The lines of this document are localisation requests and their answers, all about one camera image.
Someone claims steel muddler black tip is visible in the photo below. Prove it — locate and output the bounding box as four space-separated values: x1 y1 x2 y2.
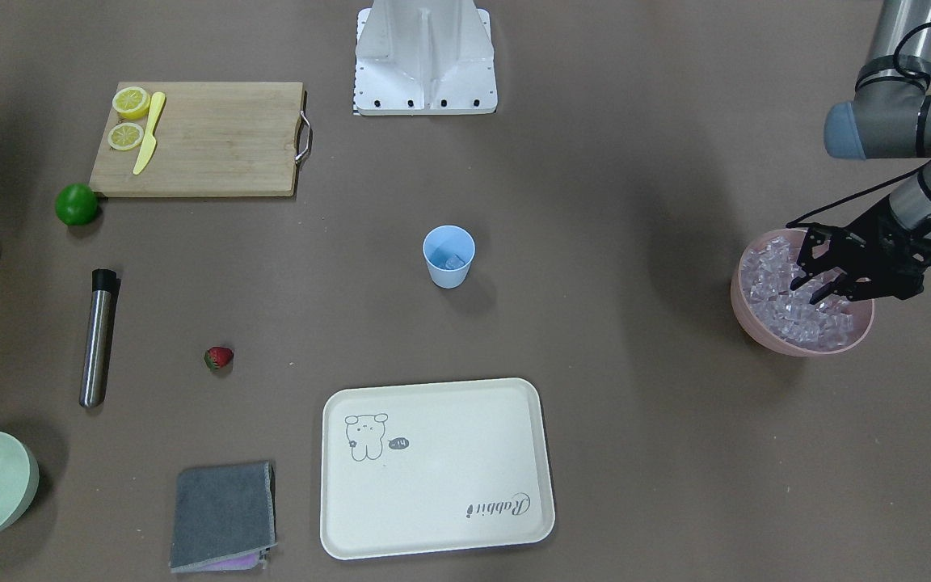
80 268 119 410

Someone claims clear ice cubes pile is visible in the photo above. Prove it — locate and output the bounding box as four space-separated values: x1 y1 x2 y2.
739 235 854 351

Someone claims pink bowl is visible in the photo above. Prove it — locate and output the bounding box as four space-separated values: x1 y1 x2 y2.
730 228 875 357

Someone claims cream rabbit tray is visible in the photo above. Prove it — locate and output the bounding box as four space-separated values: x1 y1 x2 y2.
320 378 557 560

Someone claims light blue plastic cup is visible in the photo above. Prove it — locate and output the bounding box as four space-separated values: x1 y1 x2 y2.
422 225 476 289

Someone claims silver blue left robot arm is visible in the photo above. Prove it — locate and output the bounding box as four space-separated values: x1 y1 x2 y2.
790 1 931 303

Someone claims green lime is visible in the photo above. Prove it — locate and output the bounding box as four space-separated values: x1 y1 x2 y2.
54 183 99 227

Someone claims grey folded cloth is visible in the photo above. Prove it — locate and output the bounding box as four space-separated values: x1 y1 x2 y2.
169 461 276 575

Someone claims red strawberry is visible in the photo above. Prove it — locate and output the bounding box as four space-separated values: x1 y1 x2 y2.
203 346 235 371

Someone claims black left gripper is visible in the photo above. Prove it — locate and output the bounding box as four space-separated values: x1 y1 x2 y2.
790 200 931 305

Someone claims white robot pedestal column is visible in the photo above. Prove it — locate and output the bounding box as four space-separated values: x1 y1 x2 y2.
357 1 494 78

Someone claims lemon slice lower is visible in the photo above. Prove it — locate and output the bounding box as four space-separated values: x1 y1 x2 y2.
112 86 151 121

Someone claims wooden cutting board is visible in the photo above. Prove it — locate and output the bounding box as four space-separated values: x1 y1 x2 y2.
89 81 311 198

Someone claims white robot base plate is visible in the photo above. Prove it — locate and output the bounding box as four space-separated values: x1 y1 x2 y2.
352 4 499 116

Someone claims lemon slice upper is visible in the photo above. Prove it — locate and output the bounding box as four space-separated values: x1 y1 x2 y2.
106 122 145 151

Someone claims lemon slice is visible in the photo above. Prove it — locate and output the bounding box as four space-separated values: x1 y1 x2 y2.
106 122 145 151
112 86 151 121

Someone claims yellow plastic knife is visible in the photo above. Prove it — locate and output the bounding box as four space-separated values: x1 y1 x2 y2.
132 91 166 175

